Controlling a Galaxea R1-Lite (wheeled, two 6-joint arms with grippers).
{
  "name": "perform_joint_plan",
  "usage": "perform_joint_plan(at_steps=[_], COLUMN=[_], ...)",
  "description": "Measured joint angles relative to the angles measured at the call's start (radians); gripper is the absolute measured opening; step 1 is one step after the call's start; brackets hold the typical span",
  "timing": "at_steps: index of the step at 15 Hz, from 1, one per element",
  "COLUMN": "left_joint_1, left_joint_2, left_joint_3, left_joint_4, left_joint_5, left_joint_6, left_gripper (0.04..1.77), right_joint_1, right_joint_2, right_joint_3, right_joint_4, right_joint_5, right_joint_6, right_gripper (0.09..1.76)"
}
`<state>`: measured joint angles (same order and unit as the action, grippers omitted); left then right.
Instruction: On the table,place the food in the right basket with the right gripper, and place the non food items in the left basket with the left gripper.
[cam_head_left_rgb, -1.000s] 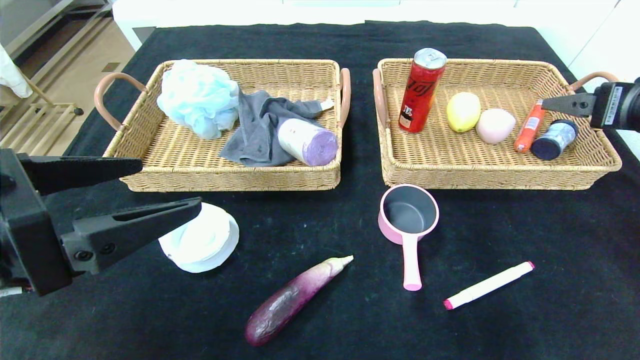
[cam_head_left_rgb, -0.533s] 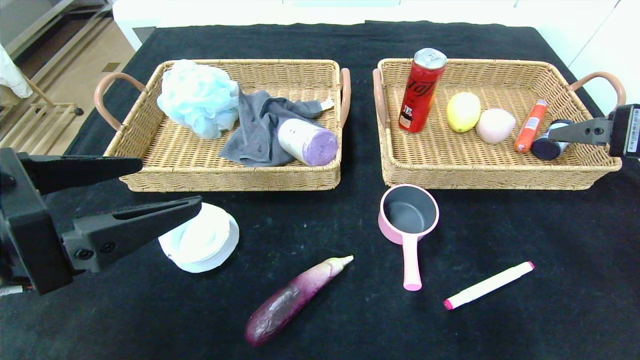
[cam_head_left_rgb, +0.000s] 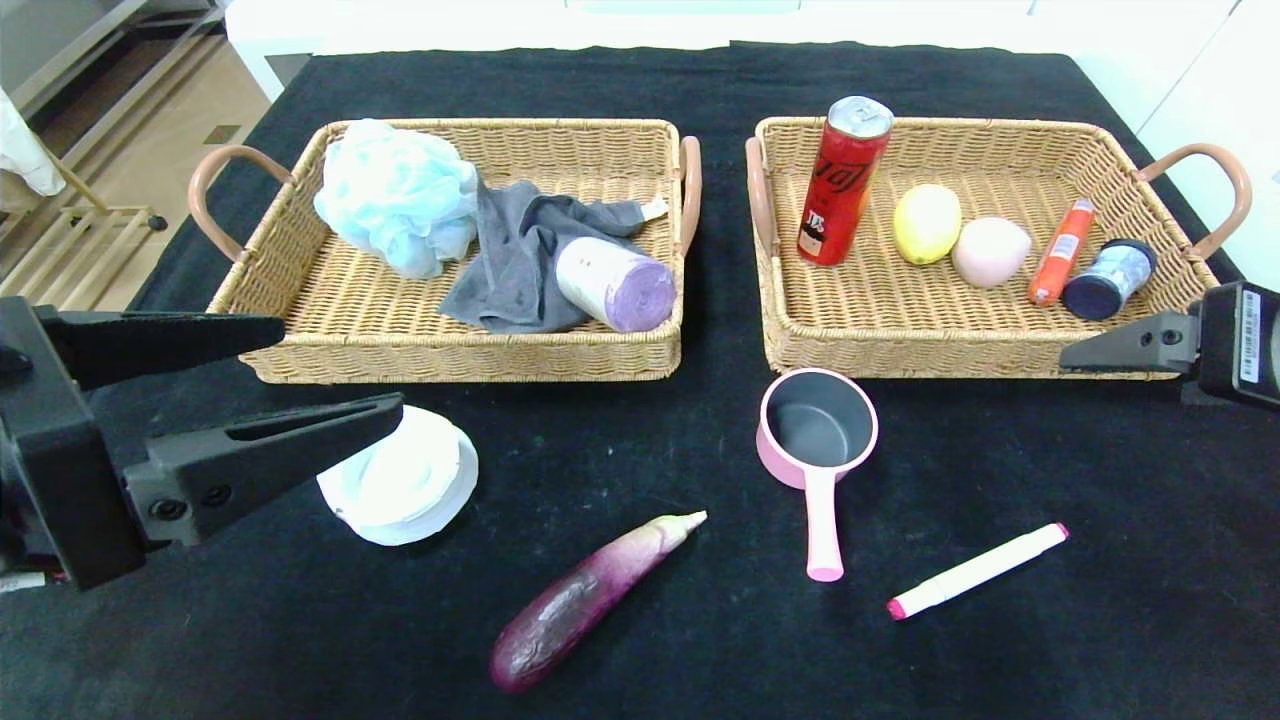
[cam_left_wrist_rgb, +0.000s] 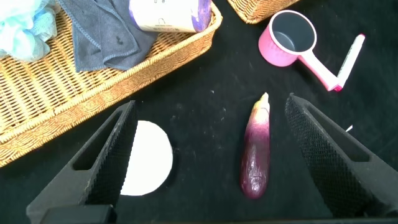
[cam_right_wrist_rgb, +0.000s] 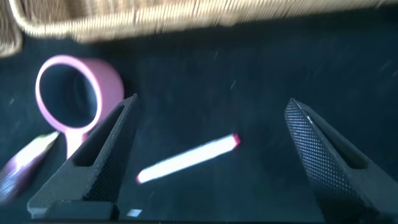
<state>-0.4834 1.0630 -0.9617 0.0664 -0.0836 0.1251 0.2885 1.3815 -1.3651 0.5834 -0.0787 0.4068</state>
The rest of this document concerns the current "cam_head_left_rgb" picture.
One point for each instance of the yellow lemon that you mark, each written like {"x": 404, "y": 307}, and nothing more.
{"x": 925, "y": 225}

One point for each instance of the red wrapped sausage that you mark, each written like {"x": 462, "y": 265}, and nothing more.
{"x": 1062, "y": 250}

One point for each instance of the pink saucepan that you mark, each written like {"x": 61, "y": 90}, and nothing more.
{"x": 822, "y": 530}

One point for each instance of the purple eggplant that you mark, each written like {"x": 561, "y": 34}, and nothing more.
{"x": 570, "y": 610}

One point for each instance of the wicker basket with food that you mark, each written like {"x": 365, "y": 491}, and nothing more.
{"x": 900, "y": 320}

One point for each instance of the blue lidded gum jar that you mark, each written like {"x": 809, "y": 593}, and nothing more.
{"x": 1110, "y": 280}

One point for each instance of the grey cloth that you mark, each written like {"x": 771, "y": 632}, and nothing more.
{"x": 510, "y": 270}

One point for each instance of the light blue bath pouf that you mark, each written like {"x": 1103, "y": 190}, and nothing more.
{"x": 400, "y": 200}

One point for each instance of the white desk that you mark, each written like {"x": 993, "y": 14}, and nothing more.
{"x": 280, "y": 30}

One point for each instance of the black table cloth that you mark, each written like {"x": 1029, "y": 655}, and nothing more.
{"x": 700, "y": 640}

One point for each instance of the white marker with pink caps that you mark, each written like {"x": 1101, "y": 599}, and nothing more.
{"x": 975, "y": 572}

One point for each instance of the wicker basket with bath items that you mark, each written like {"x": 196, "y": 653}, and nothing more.
{"x": 380, "y": 300}

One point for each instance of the red drink can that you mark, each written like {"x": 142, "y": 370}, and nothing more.
{"x": 840, "y": 190}

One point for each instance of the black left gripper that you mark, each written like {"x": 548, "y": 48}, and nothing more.
{"x": 62, "y": 470}

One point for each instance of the wooden rack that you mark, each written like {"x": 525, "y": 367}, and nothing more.
{"x": 115, "y": 212}

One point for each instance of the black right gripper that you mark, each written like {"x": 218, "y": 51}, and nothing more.
{"x": 1240, "y": 345}

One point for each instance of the purple garbage bag roll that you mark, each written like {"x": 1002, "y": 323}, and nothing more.
{"x": 610, "y": 285}

